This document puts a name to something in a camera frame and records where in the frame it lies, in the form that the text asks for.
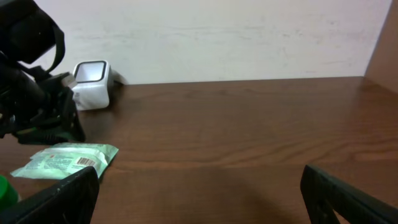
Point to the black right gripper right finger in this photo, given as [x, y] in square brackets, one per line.
[325, 196]

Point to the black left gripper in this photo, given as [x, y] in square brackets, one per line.
[42, 113]

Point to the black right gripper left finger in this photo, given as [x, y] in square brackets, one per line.
[71, 200]

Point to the green white wipes packet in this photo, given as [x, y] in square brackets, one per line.
[61, 160]

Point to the green lid jar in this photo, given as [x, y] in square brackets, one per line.
[8, 195]

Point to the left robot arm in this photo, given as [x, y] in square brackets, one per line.
[32, 44]

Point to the white barcode scanner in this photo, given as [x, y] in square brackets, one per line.
[96, 85]

